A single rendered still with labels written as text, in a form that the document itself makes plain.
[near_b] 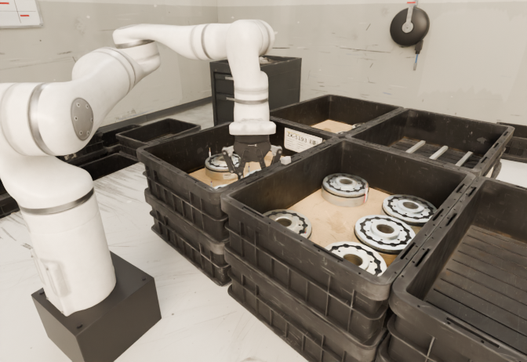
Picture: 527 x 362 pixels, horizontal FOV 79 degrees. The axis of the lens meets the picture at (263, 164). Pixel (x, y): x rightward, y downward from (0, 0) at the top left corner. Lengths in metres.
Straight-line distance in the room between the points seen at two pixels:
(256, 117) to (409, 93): 3.41
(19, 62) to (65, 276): 3.14
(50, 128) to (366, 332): 0.46
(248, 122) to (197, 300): 0.36
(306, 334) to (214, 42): 0.54
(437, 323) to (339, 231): 0.30
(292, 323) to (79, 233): 0.35
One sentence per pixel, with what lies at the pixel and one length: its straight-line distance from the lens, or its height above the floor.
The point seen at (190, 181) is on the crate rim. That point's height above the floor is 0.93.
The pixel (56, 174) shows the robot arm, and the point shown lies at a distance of 0.52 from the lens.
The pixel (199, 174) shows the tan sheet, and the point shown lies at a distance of 0.86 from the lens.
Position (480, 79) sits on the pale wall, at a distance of 3.91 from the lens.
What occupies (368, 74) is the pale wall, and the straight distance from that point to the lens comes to 4.07.
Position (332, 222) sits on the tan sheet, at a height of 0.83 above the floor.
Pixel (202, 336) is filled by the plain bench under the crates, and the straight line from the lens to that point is 0.64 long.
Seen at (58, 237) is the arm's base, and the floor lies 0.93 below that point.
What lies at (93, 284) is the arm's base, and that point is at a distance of 0.58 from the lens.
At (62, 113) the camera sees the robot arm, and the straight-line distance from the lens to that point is 0.45.
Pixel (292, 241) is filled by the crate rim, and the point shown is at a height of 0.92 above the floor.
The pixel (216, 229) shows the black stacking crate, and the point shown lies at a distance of 0.62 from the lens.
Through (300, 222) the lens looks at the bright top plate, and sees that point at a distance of 0.60.
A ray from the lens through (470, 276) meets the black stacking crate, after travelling 0.63.
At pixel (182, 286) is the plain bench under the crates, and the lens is 0.73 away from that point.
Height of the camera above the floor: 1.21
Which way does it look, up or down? 25 degrees down
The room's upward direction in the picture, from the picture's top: straight up
